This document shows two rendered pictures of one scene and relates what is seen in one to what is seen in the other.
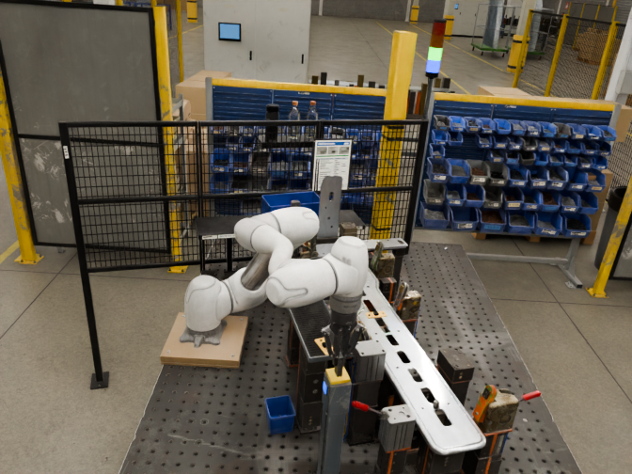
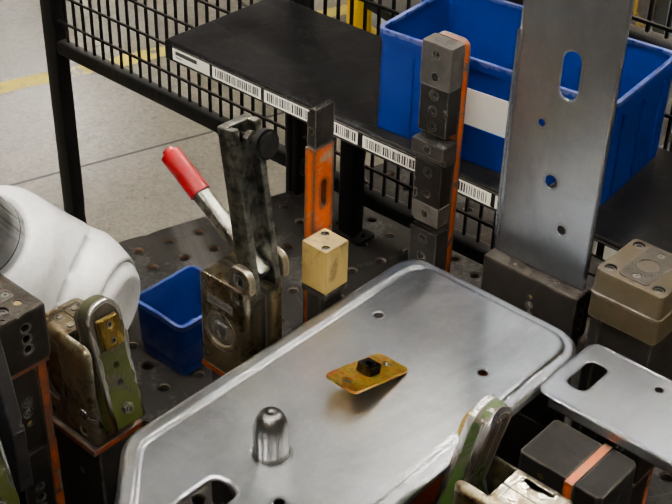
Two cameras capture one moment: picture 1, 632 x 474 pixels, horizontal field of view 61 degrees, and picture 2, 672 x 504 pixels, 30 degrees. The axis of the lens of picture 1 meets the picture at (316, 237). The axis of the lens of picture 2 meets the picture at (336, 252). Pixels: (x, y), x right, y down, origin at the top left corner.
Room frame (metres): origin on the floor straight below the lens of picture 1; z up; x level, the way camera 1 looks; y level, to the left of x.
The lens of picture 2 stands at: (1.79, -0.88, 1.77)
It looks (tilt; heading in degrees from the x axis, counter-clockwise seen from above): 35 degrees down; 59
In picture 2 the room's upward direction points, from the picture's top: 2 degrees clockwise
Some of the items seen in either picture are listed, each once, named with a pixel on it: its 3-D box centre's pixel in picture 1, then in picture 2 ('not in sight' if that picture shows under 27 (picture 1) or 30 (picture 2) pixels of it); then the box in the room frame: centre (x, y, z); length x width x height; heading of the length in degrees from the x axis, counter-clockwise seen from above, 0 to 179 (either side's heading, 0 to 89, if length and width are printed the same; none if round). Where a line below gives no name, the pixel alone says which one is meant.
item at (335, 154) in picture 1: (331, 165); not in sight; (2.84, -0.06, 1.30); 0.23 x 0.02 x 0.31; 107
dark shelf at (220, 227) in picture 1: (281, 224); (474, 133); (2.64, 0.19, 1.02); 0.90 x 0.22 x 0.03; 107
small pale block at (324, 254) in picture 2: not in sight; (322, 379); (2.32, 0.02, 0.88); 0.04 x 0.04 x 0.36; 17
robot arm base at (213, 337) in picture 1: (202, 329); not in sight; (1.98, 0.48, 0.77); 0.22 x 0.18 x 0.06; 179
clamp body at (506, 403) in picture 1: (488, 437); not in sight; (1.34, -0.62, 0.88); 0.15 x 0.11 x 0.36; 107
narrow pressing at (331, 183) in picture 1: (329, 207); (557, 130); (2.54, -0.06, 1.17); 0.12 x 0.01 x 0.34; 107
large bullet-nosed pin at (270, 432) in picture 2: not in sight; (270, 437); (2.17, -0.17, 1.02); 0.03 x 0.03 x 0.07
